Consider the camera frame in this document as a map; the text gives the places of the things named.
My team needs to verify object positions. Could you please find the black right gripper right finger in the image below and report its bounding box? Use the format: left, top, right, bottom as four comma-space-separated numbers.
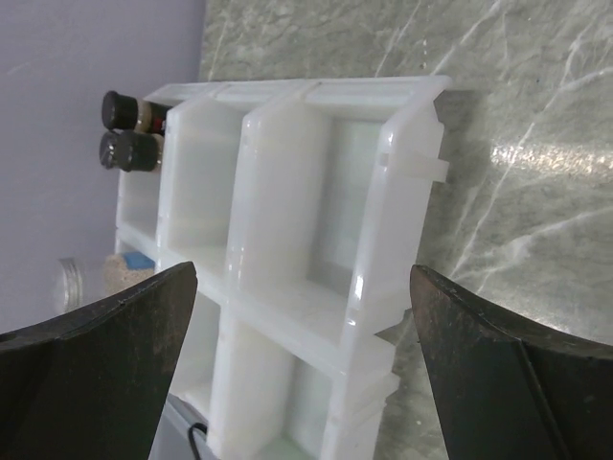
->
410, 265, 612, 459

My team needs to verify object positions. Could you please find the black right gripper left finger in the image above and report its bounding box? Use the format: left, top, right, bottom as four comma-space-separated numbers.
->
1, 262, 197, 459

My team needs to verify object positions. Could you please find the spice jar black lid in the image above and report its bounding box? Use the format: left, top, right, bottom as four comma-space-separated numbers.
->
99, 130, 165, 173

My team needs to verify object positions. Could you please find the white plastic divided tray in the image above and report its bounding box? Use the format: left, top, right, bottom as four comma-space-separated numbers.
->
116, 76, 451, 459

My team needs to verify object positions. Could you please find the spice jar red label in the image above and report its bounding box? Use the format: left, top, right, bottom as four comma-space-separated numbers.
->
102, 91, 171, 135

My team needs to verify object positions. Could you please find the clear jar silver lid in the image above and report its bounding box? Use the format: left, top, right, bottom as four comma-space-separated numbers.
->
57, 252, 155, 315

